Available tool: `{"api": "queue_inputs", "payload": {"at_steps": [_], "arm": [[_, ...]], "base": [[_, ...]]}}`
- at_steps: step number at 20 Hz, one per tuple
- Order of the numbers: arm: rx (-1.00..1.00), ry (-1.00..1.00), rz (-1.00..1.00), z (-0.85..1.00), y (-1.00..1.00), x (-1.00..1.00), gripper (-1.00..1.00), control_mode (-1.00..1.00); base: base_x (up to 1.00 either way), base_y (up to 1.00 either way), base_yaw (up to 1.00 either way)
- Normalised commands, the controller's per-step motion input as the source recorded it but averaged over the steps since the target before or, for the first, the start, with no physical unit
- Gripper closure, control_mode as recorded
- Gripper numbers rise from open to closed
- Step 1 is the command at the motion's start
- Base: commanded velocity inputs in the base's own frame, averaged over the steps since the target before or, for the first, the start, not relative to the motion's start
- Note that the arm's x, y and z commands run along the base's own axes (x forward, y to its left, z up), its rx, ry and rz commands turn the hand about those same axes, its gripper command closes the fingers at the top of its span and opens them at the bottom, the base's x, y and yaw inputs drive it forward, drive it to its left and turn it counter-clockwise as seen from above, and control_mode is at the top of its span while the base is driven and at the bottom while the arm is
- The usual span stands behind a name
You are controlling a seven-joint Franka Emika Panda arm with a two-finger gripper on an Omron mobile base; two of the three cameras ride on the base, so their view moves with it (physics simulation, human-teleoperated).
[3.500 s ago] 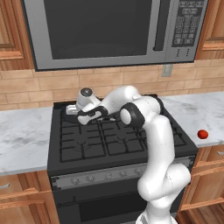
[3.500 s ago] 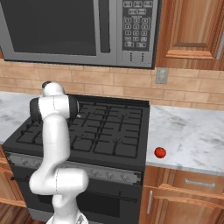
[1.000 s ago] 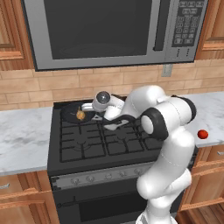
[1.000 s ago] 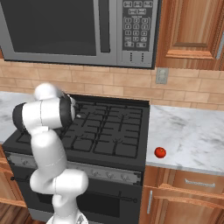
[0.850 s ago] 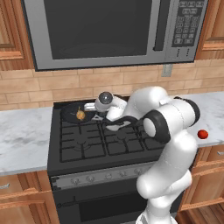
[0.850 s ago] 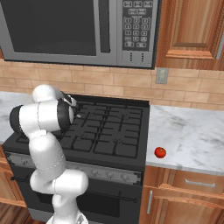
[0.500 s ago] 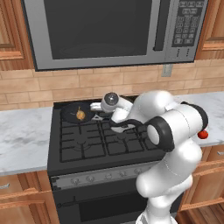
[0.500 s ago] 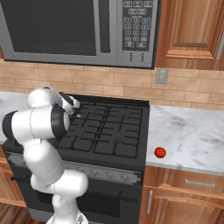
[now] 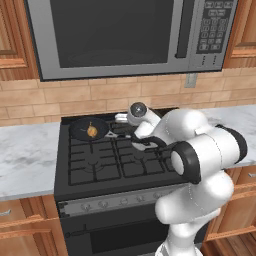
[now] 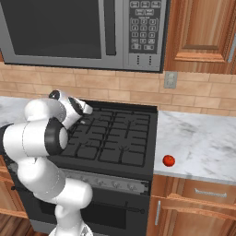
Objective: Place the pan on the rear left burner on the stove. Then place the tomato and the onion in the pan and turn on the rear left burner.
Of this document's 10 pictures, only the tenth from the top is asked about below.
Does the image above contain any wooden base cupboard run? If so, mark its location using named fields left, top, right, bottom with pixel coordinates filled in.
left=0, top=155, right=30, bottom=220

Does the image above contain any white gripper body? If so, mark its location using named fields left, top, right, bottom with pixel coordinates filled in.
left=76, top=99, right=94, bottom=116

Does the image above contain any silver drawer handle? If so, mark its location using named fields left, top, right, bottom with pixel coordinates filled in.
left=194, top=187, right=229, bottom=199

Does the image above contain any black oven door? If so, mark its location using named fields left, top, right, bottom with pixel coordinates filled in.
left=13, top=183, right=152, bottom=236

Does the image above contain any wooden drawer front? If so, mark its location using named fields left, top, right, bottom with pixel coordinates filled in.
left=179, top=178, right=236, bottom=214

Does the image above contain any black oven door handle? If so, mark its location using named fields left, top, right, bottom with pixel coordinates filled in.
left=10, top=185, right=147, bottom=214

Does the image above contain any wooden wall cupboard door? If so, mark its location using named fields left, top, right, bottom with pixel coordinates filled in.
left=163, top=0, right=236, bottom=76

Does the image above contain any silver base cupboard handle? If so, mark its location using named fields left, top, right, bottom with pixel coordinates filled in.
left=154, top=199, right=162, bottom=227

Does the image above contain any silver wall cupboard handle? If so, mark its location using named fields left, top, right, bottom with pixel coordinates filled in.
left=227, top=32, right=236, bottom=64

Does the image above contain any grey wall outlet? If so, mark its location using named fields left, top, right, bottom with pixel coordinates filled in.
left=163, top=70, right=179, bottom=90

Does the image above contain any grey microwave oven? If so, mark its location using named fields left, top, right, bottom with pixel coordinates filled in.
left=0, top=0, right=171, bottom=74

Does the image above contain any red tomato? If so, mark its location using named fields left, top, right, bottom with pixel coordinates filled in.
left=162, top=154, right=176, bottom=168

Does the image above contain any wooden base cupboard door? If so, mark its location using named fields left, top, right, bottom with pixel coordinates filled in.
left=146, top=174, right=236, bottom=236

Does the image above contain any black stove with oven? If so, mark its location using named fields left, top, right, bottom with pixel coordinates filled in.
left=8, top=100, right=159, bottom=236

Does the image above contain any dark microwave door handle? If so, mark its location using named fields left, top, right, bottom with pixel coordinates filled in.
left=102, top=0, right=117, bottom=56

